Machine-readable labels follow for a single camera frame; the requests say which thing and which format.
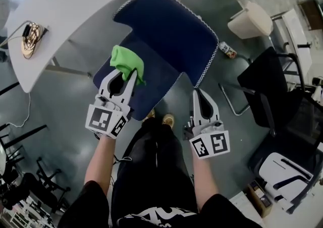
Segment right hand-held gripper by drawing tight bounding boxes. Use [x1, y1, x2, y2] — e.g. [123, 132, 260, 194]
[183, 89, 231, 160]

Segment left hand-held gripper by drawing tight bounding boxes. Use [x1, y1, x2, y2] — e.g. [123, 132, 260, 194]
[85, 68, 138, 139]

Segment green microfibre cloth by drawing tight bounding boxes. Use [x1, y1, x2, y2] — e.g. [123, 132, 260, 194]
[110, 44, 147, 87]

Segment blue upholstered chair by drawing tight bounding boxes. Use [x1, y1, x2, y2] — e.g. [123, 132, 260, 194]
[92, 0, 220, 122]

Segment person's right forearm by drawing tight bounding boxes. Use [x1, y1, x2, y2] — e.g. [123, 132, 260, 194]
[191, 155, 221, 213]

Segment person's left forearm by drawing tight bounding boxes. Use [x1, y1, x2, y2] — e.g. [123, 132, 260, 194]
[83, 135, 119, 197]

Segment black office chair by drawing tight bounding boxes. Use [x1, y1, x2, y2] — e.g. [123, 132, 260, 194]
[21, 155, 72, 213]

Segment person's right tan shoe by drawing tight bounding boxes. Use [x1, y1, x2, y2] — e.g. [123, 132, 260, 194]
[161, 112, 176, 130]

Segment person's tan shoe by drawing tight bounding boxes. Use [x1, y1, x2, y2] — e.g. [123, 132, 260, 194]
[161, 112, 176, 130]
[142, 107, 156, 122]

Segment person's left tan shoe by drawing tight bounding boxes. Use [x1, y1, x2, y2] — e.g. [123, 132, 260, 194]
[142, 107, 156, 122]

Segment person's black trousers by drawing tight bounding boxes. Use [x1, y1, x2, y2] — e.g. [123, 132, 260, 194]
[110, 117, 197, 223]

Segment white curved table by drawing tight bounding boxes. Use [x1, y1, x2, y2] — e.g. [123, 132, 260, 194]
[5, 0, 189, 94]

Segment white plastic device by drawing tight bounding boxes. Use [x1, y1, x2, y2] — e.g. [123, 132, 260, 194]
[259, 152, 314, 214]

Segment open cardboard box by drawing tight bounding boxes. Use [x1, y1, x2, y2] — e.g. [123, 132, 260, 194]
[245, 179, 274, 219]

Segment white paper sheet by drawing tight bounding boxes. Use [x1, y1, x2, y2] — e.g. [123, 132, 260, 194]
[228, 191, 263, 228]

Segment beige trash bin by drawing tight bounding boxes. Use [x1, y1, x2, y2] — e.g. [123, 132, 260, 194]
[227, 1, 274, 40]

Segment grey table with black legs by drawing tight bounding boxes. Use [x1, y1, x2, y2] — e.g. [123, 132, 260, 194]
[0, 81, 48, 148]

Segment white narrow desk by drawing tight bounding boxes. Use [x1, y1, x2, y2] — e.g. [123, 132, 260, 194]
[271, 8, 311, 82]

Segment person's black printed t-shirt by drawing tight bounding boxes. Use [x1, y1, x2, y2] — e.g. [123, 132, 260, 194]
[58, 180, 263, 228]

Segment brown flat board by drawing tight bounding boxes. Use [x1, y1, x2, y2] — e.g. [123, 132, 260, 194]
[298, 0, 323, 31]

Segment black chair with metal frame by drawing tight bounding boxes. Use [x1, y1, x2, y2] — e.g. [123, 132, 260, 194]
[218, 46, 320, 147]

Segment white floor cable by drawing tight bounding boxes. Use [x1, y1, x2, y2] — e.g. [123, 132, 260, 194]
[6, 92, 32, 128]

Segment coiled golden cable bundle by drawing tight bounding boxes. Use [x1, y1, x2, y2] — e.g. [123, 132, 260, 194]
[21, 20, 50, 61]

